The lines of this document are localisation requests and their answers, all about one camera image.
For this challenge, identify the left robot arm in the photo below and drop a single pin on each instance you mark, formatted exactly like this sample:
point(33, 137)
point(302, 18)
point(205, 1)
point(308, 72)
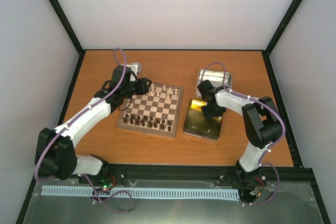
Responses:
point(55, 152)

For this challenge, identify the light blue cable duct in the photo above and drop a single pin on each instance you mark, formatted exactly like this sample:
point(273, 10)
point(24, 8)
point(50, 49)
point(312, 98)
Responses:
point(143, 193)

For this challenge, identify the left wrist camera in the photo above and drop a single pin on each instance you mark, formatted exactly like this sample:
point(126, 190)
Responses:
point(135, 67)

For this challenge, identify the black frame post right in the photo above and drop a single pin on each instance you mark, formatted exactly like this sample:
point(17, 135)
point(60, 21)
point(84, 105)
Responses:
point(293, 7)

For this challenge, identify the green lit circuit board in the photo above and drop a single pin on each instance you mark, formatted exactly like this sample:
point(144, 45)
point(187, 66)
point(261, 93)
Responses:
point(109, 183)

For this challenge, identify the black frame post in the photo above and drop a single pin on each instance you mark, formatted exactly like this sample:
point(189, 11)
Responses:
point(66, 25)
point(293, 7)

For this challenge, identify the black frame post left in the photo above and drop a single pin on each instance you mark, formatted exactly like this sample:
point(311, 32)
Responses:
point(66, 25)

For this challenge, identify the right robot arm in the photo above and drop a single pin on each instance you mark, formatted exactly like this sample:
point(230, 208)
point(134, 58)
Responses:
point(263, 125)

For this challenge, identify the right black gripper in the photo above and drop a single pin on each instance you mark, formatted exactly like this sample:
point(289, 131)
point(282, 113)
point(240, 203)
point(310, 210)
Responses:
point(208, 116)

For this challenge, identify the silver tin lid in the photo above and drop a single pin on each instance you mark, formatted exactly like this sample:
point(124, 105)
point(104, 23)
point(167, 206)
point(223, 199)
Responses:
point(215, 77)

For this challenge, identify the gold tin box base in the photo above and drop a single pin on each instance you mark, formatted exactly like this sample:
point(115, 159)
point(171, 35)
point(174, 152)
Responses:
point(196, 124)

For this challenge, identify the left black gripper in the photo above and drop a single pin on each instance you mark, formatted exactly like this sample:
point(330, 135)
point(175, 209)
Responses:
point(144, 89)

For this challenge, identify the wooden chess board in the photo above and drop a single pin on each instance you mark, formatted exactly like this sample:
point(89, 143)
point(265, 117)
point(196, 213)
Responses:
point(157, 107)

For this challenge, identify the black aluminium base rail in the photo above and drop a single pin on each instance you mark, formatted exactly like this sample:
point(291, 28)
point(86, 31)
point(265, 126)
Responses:
point(220, 175)

